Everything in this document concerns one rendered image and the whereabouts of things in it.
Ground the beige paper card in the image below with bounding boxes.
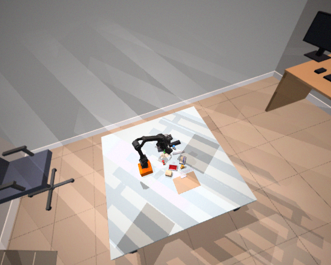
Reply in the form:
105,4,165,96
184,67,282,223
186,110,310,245
160,153,170,159

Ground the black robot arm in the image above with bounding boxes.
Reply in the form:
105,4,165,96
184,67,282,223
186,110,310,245
132,134,173,169

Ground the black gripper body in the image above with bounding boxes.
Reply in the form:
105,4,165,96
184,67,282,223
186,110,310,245
156,143,173,155

